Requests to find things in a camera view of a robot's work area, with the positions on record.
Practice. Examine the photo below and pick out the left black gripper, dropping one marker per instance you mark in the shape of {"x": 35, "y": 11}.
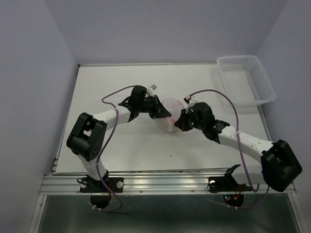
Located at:
{"x": 158, "y": 111}

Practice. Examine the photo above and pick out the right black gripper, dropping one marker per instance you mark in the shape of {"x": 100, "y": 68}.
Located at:
{"x": 181, "y": 123}

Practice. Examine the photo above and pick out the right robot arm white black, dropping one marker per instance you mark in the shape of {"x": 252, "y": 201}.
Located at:
{"x": 278, "y": 166}

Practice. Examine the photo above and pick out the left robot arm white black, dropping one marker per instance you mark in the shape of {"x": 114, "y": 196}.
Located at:
{"x": 87, "y": 135}

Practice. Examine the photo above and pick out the white plastic basket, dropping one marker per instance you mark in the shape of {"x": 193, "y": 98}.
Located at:
{"x": 245, "y": 80}

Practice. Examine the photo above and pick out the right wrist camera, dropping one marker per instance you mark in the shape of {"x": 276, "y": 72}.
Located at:
{"x": 190, "y": 101}

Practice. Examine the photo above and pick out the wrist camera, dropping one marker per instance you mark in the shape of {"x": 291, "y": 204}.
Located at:
{"x": 151, "y": 89}
{"x": 190, "y": 101}

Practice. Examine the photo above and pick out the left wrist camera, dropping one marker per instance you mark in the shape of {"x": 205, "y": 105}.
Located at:
{"x": 151, "y": 89}

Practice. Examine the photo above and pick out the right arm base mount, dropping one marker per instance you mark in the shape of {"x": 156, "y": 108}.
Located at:
{"x": 226, "y": 183}

